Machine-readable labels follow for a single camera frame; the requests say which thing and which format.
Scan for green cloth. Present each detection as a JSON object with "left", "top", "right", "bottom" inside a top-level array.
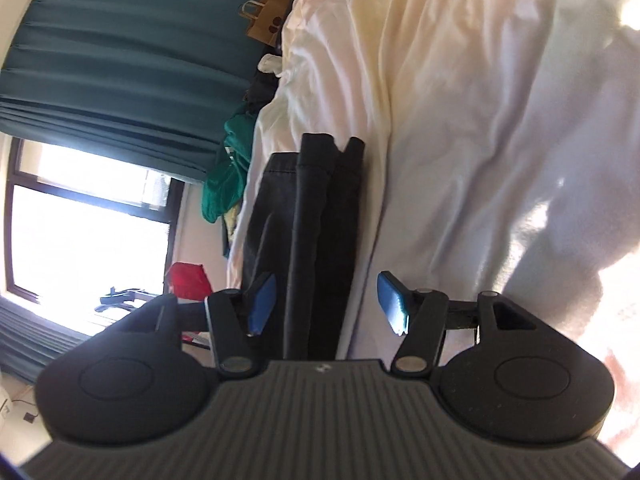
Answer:
[{"left": 202, "top": 113, "right": 260, "bottom": 225}]

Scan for teal curtain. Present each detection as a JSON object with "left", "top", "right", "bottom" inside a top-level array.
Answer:
[{"left": 0, "top": 0, "right": 281, "bottom": 184}]

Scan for red bag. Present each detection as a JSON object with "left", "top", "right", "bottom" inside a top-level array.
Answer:
[{"left": 166, "top": 262, "right": 208, "bottom": 303}]

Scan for brown paper bag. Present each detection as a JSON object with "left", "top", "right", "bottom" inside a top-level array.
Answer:
[{"left": 240, "top": 0, "right": 291, "bottom": 46}]

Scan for black pants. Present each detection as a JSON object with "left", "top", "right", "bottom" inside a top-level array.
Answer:
[{"left": 242, "top": 132, "right": 364, "bottom": 361}]

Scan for window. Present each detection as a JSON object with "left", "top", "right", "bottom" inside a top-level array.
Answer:
[{"left": 5, "top": 137, "right": 186, "bottom": 337}]

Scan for dark clothes pile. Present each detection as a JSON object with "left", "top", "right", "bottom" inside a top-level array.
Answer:
[{"left": 243, "top": 50, "right": 284, "bottom": 111}]

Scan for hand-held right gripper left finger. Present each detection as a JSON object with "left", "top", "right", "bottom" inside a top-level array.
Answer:
[{"left": 131, "top": 272, "right": 278, "bottom": 379}]

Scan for white bed sheet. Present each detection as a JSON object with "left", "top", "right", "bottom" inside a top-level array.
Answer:
[{"left": 226, "top": 0, "right": 640, "bottom": 361}]

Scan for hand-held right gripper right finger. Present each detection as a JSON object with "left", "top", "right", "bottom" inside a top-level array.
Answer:
[{"left": 377, "top": 271, "right": 539, "bottom": 376}]

